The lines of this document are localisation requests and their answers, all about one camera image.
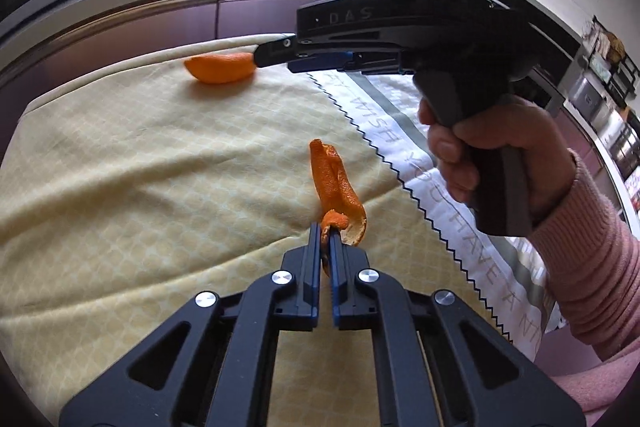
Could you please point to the right hand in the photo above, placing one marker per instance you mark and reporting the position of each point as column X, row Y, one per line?
column 549, row 166

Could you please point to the curved orange peel piece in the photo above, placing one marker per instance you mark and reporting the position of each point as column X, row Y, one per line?
column 221, row 68

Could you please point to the long orange peel strip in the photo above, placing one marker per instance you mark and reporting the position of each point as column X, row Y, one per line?
column 341, row 208

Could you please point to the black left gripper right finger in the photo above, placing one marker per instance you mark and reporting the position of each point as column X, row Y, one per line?
column 437, row 362

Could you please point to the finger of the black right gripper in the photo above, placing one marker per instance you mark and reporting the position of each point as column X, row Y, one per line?
column 274, row 52
column 322, row 61

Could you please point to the brown kitchen base cabinets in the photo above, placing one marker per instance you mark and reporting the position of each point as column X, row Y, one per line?
column 130, row 33

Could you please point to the pink sleeved right forearm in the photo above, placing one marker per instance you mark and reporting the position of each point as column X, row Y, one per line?
column 592, row 260

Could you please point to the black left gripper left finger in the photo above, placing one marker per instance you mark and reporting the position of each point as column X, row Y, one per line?
column 211, row 362

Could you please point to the yellow checkered tablecloth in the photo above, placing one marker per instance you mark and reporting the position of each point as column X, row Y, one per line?
column 127, row 191

